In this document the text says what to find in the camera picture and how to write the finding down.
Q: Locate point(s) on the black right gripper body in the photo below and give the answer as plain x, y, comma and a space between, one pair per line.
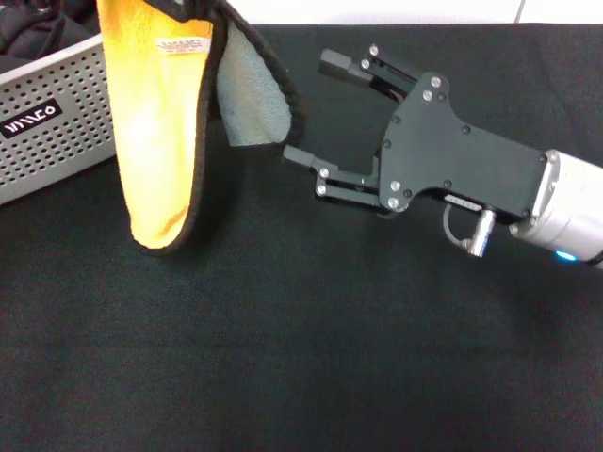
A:
443, 150

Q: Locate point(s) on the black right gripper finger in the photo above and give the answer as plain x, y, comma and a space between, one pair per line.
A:
337, 62
301, 157

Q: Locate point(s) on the yellow grey towel black edge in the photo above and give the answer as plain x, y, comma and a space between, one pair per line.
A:
151, 117

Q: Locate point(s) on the black tablecloth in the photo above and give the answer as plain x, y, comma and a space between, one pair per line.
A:
301, 329

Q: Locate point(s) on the grey perforated storage box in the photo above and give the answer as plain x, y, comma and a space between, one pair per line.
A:
56, 141

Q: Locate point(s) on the black fabric liner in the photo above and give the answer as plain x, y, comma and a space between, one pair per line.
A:
37, 28

